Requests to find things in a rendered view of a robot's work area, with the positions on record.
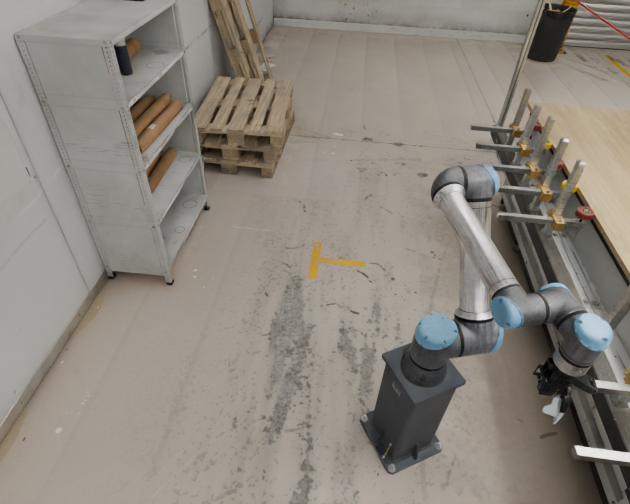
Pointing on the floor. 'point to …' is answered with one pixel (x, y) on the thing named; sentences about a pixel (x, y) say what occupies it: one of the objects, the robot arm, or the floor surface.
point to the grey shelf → (153, 224)
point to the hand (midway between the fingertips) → (548, 401)
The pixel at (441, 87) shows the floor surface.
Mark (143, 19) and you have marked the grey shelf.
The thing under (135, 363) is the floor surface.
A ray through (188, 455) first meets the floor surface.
